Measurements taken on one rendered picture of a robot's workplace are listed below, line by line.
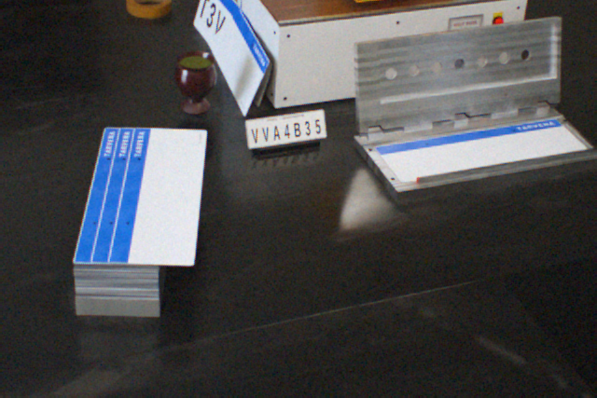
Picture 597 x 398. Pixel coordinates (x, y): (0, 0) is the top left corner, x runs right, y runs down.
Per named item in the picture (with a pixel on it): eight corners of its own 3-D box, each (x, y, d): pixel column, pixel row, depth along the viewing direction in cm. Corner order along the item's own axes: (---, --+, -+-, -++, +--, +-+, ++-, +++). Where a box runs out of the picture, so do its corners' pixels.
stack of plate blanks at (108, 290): (159, 317, 190) (159, 265, 185) (76, 314, 190) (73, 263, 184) (177, 177, 224) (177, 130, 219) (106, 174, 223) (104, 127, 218)
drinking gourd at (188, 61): (208, 121, 241) (209, 73, 235) (168, 114, 243) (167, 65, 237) (221, 102, 248) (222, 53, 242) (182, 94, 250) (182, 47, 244)
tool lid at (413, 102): (356, 44, 227) (353, 42, 229) (360, 141, 233) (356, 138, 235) (562, 18, 241) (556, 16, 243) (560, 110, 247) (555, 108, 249)
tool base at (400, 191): (396, 202, 221) (398, 185, 219) (353, 144, 237) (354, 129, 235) (604, 166, 235) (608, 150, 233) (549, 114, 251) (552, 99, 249)
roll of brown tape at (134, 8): (132, -4, 288) (132, -13, 287) (176, 1, 287) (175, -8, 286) (121, 15, 279) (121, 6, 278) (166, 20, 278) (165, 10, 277)
